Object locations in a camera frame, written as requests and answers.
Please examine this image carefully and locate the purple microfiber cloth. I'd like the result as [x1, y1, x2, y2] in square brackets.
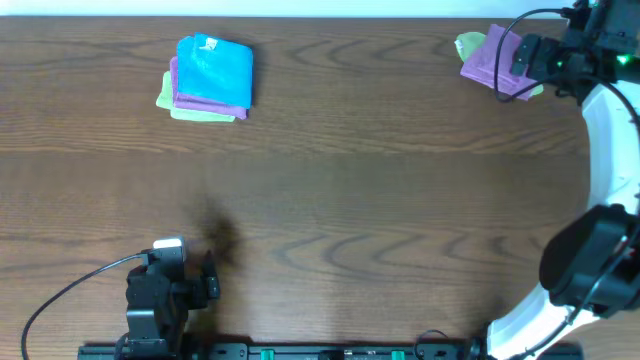
[459, 23, 539, 102]

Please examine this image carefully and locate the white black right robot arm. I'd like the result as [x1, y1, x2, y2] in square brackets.
[466, 0, 639, 359]

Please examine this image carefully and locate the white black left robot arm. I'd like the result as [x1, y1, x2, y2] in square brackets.
[113, 246, 220, 359]

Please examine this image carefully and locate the crumpled green cloth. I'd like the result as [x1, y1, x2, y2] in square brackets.
[453, 31, 545, 98]

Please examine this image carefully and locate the purple folded cloth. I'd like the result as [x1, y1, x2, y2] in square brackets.
[169, 56, 248, 120]

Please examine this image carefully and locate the light green folded cloth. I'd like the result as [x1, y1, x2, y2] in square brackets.
[156, 71, 235, 122]

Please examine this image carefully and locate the blue folded cloth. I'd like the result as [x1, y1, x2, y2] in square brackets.
[176, 33, 254, 109]

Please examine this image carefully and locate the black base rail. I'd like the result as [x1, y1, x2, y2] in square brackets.
[77, 340, 585, 360]

